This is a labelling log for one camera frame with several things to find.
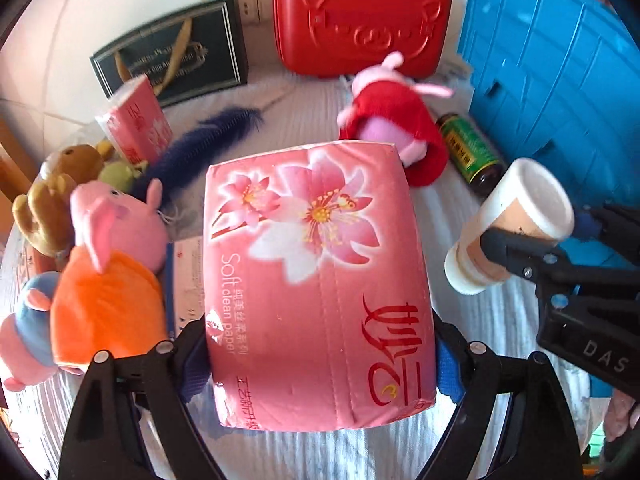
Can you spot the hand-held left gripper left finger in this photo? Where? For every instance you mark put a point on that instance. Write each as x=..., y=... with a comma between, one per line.
x=192, y=370

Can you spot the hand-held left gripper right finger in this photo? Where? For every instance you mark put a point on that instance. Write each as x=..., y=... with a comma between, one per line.
x=447, y=375

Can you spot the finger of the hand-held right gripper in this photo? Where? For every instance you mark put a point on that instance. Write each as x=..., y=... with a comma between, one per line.
x=505, y=247
x=615, y=225

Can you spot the white and brown paper cup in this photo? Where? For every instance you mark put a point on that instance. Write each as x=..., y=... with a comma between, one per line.
x=525, y=195

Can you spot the large pink flowered tissue pack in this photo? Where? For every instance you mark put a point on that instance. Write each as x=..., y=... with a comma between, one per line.
x=310, y=285

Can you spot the pig plush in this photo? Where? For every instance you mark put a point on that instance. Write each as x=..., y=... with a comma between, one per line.
x=395, y=110
x=35, y=320
x=105, y=300

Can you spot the white cloth-covered desktop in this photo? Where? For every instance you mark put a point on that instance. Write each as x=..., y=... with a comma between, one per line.
x=475, y=320

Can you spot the white packet with blue edge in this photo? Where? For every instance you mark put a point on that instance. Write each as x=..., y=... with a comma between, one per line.
x=187, y=280

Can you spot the dark bottle with green label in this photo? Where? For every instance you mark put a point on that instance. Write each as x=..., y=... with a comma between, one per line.
x=467, y=152

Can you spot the pig plush in orange dress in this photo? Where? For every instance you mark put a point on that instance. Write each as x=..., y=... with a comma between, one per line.
x=105, y=300

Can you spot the blue plastic crate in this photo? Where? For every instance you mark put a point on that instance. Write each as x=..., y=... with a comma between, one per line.
x=550, y=75

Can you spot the pig plush in red dress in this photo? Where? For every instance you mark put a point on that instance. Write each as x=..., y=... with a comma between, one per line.
x=395, y=110

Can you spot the green plush toy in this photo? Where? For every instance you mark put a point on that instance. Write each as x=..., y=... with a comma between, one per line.
x=117, y=175

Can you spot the brown bear plush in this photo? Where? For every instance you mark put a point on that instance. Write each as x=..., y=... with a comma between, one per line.
x=45, y=195

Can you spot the small pink tissue pack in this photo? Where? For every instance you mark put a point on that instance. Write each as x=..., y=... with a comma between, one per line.
x=137, y=120

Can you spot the wooden furniture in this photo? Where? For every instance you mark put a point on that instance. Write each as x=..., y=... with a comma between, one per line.
x=10, y=170

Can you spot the red plastic case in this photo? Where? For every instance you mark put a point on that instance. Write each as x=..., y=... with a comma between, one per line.
x=360, y=15

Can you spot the black gift bag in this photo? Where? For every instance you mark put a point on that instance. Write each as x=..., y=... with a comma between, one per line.
x=200, y=55

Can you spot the white power strip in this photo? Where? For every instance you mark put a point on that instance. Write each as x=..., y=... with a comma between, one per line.
x=252, y=7

